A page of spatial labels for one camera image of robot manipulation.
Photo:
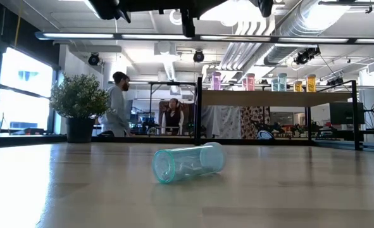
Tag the patterned hanging cloth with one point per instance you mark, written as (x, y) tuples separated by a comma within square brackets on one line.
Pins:
[(253, 122)]

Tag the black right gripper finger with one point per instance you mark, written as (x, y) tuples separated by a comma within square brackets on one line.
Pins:
[(265, 7)]

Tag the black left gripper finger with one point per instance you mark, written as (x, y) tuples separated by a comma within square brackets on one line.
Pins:
[(205, 5)]

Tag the person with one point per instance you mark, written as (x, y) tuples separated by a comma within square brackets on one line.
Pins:
[(117, 104), (173, 117)]

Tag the black computer monitor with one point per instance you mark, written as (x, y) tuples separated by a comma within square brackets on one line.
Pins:
[(346, 113)]

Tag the purple translucent medicine bottle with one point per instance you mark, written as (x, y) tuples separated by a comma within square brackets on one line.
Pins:
[(216, 81)]

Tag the black desk frame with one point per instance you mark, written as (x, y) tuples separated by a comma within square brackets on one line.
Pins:
[(174, 83)]

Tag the white hanging cloth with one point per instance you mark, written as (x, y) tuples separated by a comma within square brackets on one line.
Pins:
[(220, 122)]

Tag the black ceiling spotlight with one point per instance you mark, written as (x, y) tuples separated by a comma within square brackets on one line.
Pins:
[(198, 56), (333, 81), (93, 59), (305, 56)]

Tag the wooden shelf with black legs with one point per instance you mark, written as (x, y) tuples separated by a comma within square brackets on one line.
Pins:
[(269, 98)]

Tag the white ventilation duct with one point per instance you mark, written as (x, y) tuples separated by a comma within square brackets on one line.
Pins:
[(166, 60)]

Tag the blue and white helmet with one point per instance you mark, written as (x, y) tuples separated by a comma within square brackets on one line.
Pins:
[(264, 135)]

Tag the white ceiling pipes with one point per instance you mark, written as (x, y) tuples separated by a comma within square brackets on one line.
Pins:
[(237, 55)]

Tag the black bar with light strips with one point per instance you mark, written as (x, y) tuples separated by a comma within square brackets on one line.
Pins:
[(79, 35)]

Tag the green plant in black pot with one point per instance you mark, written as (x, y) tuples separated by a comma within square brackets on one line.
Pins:
[(79, 95)]

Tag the grey spiral ventilation duct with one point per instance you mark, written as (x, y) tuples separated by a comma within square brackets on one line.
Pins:
[(281, 54)]

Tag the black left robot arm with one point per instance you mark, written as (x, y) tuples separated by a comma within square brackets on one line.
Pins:
[(110, 8)]

